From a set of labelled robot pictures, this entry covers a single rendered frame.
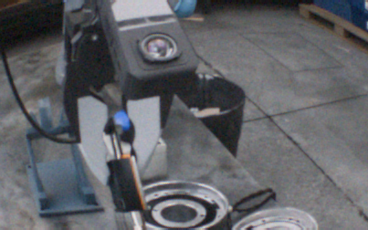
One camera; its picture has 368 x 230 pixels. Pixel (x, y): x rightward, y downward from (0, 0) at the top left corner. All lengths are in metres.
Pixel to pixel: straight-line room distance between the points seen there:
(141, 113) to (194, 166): 0.30
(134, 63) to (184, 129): 0.49
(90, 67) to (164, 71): 0.09
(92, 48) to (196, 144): 0.40
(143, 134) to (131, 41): 0.13
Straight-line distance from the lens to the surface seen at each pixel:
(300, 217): 0.57
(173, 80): 0.34
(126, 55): 0.33
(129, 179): 0.45
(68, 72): 0.41
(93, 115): 0.43
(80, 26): 0.40
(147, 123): 0.44
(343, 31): 4.28
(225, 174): 0.71
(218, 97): 1.98
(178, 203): 0.60
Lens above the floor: 1.18
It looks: 26 degrees down
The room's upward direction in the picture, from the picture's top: straight up
